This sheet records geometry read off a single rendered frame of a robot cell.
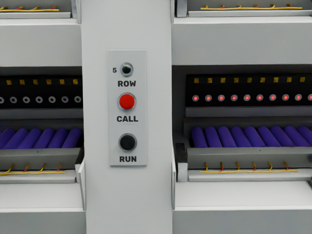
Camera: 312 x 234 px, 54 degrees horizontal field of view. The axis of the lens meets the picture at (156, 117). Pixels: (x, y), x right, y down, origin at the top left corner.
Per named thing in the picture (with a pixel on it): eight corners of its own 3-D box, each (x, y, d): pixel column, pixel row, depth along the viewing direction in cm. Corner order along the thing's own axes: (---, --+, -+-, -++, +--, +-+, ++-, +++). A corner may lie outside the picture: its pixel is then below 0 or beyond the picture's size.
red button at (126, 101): (134, 109, 32) (134, 94, 32) (119, 109, 32) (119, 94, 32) (135, 109, 33) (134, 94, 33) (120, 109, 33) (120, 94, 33)
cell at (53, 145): (69, 138, 48) (57, 160, 42) (57, 138, 48) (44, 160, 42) (68, 127, 48) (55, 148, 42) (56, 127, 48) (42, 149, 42)
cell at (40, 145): (56, 138, 48) (42, 160, 42) (44, 138, 48) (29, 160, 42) (55, 127, 48) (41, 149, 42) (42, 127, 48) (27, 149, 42)
